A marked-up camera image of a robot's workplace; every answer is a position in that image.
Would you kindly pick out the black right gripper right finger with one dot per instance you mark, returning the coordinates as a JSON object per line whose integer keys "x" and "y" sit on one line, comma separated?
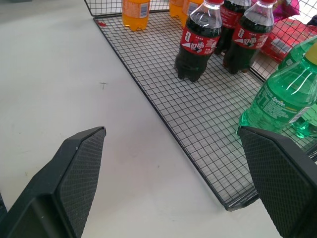
{"x": 277, "y": 178}

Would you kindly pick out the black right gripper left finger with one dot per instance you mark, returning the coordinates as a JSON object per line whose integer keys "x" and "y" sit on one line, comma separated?
{"x": 74, "y": 178}

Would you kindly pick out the green Sprite bottle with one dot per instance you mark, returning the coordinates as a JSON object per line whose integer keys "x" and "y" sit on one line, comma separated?
{"x": 297, "y": 53}
{"x": 284, "y": 99}

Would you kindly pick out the red snack package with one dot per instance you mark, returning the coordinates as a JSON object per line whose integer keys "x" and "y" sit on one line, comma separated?
{"x": 280, "y": 39}

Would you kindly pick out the cola bottle red label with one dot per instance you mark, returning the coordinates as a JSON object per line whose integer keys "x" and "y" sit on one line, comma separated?
{"x": 245, "y": 42}
{"x": 195, "y": 47}
{"x": 229, "y": 19}

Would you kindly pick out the pink snack package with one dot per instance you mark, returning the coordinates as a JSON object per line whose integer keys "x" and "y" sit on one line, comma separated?
{"x": 288, "y": 7}

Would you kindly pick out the orange soda bottle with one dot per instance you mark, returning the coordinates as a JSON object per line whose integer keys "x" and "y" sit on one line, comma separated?
{"x": 176, "y": 8}
{"x": 135, "y": 15}
{"x": 189, "y": 11}

